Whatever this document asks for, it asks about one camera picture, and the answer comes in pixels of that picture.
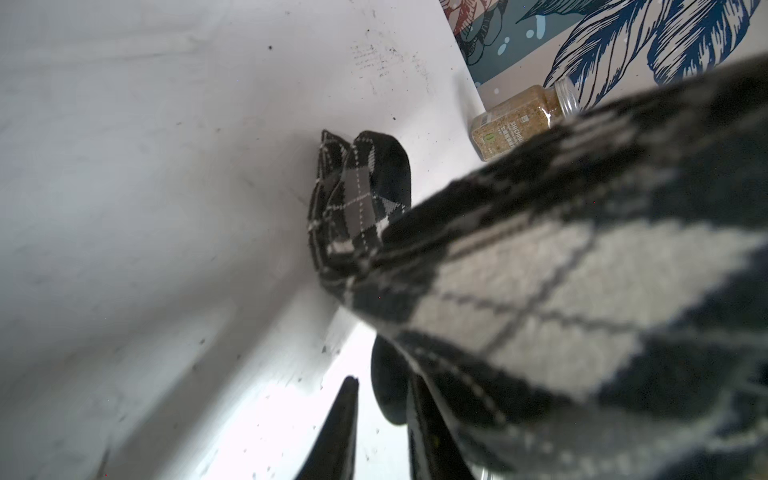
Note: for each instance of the black grey argyle sock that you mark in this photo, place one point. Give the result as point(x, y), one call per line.
point(592, 305)

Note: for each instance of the amber jar with lid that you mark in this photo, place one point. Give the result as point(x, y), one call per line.
point(516, 120)

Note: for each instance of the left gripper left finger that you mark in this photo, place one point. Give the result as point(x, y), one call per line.
point(333, 453)

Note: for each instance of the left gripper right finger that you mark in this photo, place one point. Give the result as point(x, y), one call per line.
point(433, 454)

